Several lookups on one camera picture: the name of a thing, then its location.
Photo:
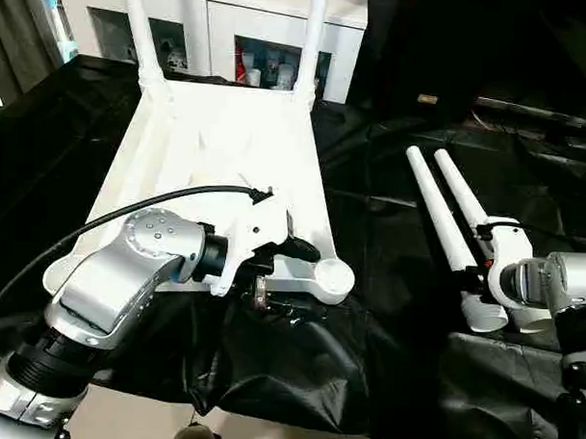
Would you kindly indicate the white plastic table leg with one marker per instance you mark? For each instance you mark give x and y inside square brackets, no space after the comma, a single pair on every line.
[460,187]
[140,31]
[311,37]
[438,205]

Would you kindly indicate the white plastic table top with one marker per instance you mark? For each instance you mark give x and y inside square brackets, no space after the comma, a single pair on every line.
[218,144]

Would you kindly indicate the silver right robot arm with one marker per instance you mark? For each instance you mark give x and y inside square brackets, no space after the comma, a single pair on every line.
[570,282]

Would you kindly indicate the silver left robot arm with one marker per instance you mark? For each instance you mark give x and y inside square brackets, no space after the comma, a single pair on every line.
[122,281]

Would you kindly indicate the black metal rod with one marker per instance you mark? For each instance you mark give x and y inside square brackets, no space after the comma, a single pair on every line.
[542,115]

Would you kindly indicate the small white cup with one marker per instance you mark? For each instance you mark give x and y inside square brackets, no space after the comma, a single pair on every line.
[322,84]

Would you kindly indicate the white blue carton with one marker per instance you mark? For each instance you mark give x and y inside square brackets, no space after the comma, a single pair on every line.
[286,75]

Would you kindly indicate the small white jar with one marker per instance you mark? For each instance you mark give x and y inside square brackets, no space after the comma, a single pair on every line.
[254,76]

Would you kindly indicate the small tan label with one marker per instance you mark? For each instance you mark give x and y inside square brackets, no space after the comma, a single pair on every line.
[428,99]

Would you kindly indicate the white glass-door cabinet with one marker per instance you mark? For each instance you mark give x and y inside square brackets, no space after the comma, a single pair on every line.
[223,19]

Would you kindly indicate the white pole with blue band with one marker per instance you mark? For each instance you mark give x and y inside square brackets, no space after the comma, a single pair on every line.
[61,19]

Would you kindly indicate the grey curtain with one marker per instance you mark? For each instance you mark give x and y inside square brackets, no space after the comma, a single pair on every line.
[15,36]

